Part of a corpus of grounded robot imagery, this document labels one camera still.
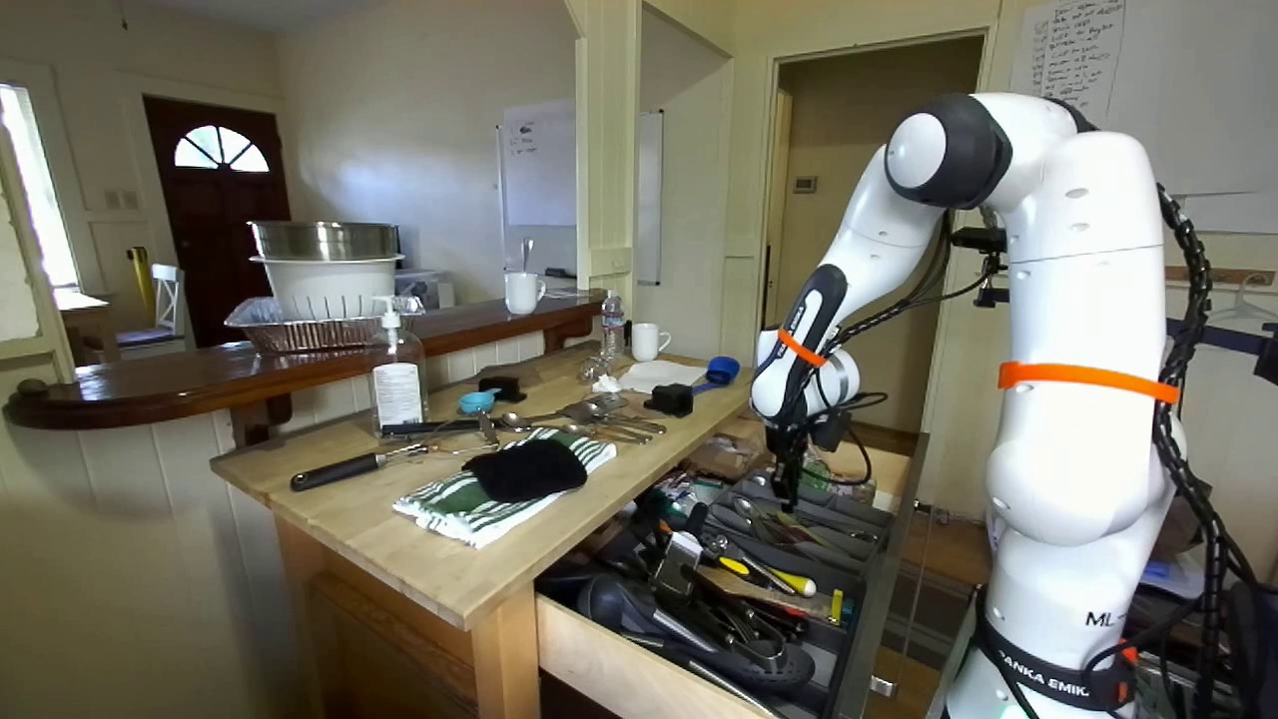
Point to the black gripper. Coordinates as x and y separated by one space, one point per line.
791 447

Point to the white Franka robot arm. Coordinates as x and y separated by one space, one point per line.
1064 403

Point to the grey utensil organiser tray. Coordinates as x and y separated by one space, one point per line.
825 545

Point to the wooden drawer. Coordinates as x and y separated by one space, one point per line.
626 665

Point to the green packet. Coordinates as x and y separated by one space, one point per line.
819 473

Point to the blue round object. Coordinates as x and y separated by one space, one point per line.
722 370

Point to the small black box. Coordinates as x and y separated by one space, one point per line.
670 403

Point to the black ladle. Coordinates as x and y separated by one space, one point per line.
693 632

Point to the clear plastic water bottle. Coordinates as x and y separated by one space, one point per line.
610 343

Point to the black cloth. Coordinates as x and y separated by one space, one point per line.
524 471

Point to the small black object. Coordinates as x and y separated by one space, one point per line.
504 388

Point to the teal small object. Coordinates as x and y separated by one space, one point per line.
479 403

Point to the green and white folded towel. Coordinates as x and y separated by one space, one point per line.
447 508

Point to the light wooden island table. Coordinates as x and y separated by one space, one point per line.
400 545

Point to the clear hand sanitizer pump bottle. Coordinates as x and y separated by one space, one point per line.
396 384

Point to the white colander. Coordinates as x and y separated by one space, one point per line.
328 287

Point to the handwritten paper sheet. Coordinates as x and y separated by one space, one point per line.
1074 55

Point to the stainless steel mixing bowl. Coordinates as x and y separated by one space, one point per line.
324 243

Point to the dark wooden bar counter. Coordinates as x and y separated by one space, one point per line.
226 375

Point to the dark brown arched window door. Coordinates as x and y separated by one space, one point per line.
215 225

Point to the white chair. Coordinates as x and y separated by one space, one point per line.
171 296

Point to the white wall board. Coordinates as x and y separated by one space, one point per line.
540 165

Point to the wooden wall rail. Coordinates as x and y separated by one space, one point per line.
1220 279

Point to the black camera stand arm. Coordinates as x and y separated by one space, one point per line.
1261 346

